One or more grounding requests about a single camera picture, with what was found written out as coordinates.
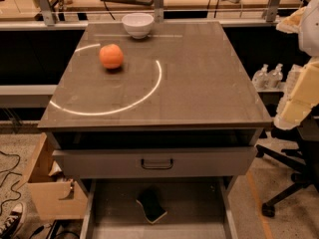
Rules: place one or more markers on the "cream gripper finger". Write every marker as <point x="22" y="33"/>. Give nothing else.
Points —
<point x="291" y="24"/>
<point x="301" y="95"/>

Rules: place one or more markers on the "green and yellow sponge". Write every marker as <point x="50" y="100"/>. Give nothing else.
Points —
<point x="150" y="204"/>

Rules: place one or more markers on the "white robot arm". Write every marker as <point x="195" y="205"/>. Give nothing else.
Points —
<point x="308" y="36"/>

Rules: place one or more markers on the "grey top drawer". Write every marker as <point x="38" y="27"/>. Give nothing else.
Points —
<point x="126" y="163"/>

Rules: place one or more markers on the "grey drawer cabinet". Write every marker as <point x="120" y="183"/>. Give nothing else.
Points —
<point x="183" y="86"/>

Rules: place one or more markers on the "open grey middle drawer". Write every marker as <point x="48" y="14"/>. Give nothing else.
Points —
<point x="173" y="208"/>

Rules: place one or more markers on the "black office chair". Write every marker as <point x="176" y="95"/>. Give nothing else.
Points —
<point x="304" y="160"/>

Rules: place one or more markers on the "left clear plastic bottle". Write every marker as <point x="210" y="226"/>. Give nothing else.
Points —
<point x="260" y="78"/>

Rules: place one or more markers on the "white ceramic bowl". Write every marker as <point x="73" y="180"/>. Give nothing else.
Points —
<point x="138" y="25"/>

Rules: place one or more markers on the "orange fruit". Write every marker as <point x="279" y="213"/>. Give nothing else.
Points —
<point x="111" y="56"/>

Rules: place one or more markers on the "cardboard box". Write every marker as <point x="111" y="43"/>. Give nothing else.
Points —
<point x="54" y="199"/>

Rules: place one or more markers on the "black and white sneaker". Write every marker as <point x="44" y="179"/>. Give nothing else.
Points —
<point x="11" y="225"/>

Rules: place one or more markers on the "right metal frame post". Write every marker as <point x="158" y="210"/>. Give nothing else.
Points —
<point x="274" y="2"/>

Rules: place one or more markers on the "metal frame post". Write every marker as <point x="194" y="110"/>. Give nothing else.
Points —
<point x="158" y="7"/>
<point x="274" y="2"/>
<point x="47" y="12"/>

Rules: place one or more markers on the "middle metal frame post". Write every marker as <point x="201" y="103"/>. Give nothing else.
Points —
<point x="158" y="7"/>

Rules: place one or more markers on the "black drawer handle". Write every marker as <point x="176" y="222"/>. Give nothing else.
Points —
<point x="157" y="164"/>

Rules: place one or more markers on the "left metal frame post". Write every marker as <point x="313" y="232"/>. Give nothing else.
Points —
<point x="47" y="12"/>

